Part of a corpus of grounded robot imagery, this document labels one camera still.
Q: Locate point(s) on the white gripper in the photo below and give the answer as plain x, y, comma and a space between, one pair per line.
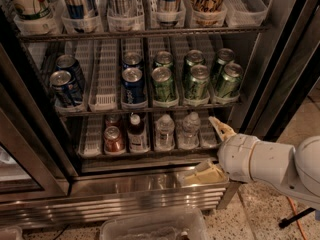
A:
237, 157

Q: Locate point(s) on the clear water bottle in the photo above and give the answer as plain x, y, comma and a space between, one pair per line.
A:
189, 131
164, 133

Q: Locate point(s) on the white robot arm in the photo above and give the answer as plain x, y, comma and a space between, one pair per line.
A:
292, 171

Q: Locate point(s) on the dark juice bottle white label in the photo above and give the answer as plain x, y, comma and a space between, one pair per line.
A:
137, 135

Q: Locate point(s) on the stainless steel fridge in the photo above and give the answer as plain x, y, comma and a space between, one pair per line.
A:
280, 59

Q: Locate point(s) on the empty white shelf tray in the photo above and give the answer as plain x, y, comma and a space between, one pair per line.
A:
103, 92

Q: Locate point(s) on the clear plastic bin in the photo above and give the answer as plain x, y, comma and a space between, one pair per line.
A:
164, 224

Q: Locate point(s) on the green soda can right front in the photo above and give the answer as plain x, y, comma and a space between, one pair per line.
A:
229, 80

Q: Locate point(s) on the green soda can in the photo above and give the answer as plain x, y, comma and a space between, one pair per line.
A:
196, 82
192, 58
223, 57
163, 59
163, 85
229, 80

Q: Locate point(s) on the green soda can middle front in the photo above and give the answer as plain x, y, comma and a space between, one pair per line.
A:
196, 82

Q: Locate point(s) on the black stand leg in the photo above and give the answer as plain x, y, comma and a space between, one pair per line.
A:
286, 222

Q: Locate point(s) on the green soda can right back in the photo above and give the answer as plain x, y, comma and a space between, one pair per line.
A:
223, 57

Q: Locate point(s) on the green soda can middle back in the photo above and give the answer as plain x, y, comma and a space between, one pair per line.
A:
192, 58

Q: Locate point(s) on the red soda can front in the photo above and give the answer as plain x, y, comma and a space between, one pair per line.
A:
113, 141

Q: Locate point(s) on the red soda can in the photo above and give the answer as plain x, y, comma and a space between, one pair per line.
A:
113, 120
113, 141

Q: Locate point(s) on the blue pepsi can front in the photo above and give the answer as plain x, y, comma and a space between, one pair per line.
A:
133, 82

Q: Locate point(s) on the blue pepsi can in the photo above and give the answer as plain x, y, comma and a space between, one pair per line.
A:
132, 60
133, 82

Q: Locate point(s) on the red soda can back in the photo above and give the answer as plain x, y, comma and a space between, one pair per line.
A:
113, 120

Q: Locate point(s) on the blue pepsi can back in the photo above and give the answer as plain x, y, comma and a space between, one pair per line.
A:
132, 60

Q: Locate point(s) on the empty white bottom tray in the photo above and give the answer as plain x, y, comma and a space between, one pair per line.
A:
90, 144

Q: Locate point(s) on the empty clear top tray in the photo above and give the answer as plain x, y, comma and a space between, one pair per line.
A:
245, 13

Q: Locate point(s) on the brown tan tall can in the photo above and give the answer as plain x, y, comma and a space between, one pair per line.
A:
206, 11

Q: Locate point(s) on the blue red bull can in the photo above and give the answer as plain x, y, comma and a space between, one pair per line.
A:
167, 12

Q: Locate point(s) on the blue soda can far-left front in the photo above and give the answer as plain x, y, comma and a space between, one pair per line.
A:
66, 88

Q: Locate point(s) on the blue soda can far-left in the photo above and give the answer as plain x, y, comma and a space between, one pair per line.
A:
71, 64
66, 88

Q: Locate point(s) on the blue soda can far-left back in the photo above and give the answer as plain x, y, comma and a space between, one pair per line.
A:
71, 64

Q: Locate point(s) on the small clear container corner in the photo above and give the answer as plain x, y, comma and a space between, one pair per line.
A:
11, 233

